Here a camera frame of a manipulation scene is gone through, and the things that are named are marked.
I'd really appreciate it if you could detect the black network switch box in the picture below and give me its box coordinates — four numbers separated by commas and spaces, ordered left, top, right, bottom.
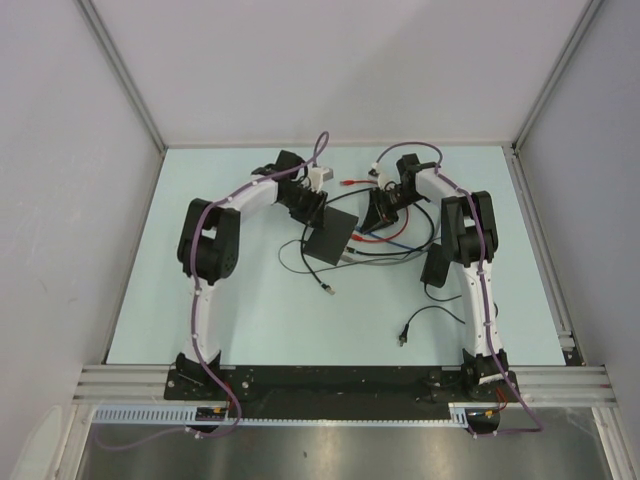
303, 207, 358, 266

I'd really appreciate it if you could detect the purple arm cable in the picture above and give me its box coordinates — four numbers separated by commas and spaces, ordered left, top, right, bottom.
93, 130, 331, 450
372, 139, 545, 437

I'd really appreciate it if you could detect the right aluminium side rail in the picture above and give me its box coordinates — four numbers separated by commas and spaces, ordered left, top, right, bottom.
502, 145, 585, 366

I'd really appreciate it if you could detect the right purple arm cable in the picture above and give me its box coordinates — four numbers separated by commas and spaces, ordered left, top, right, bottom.
372, 139, 545, 437

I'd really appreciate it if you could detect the red ethernet cable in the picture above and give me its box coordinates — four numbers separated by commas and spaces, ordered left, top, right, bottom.
341, 177, 412, 244

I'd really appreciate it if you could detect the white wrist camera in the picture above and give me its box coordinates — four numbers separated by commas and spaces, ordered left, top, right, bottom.
368, 162, 394, 190
307, 166, 334, 192

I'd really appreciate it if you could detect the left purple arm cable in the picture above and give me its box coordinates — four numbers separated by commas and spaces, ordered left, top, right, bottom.
93, 130, 331, 450

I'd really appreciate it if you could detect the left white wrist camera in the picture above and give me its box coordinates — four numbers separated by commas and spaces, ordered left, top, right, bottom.
307, 166, 334, 192

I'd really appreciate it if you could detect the blue ethernet cable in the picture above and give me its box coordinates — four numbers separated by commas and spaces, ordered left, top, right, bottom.
353, 227, 431, 251

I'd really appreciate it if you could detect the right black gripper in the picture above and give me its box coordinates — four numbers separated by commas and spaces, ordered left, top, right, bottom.
360, 187, 423, 236

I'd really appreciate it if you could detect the thin black switch cable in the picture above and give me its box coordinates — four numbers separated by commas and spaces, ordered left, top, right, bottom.
277, 224, 337, 297

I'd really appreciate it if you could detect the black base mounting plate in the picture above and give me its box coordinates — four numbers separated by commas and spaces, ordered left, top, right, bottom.
164, 364, 521, 421

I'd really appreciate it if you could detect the aluminium front frame rail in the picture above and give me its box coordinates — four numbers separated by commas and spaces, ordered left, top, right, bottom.
72, 365, 617, 407

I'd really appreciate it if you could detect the grey slotted cable duct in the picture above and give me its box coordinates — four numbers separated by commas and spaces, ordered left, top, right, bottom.
92, 405, 468, 428

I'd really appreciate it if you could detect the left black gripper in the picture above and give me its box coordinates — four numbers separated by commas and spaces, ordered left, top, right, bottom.
280, 184, 328, 233

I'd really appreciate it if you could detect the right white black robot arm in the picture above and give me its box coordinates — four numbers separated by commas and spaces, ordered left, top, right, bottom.
361, 154, 508, 401

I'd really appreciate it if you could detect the black power adapter cord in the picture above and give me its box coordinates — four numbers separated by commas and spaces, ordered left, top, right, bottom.
397, 279, 497, 347

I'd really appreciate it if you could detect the grey ethernet cable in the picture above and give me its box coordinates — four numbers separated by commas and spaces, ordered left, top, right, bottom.
342, 248, 436, 267

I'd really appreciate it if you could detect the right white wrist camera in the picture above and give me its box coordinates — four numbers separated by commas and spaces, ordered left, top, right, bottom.
368, 162, 394, 190

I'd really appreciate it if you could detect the black power adapter brick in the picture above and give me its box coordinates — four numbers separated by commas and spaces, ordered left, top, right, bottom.
420, 243, 450, 288

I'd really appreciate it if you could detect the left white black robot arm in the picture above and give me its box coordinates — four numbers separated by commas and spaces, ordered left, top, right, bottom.
175, 150, 333, 400

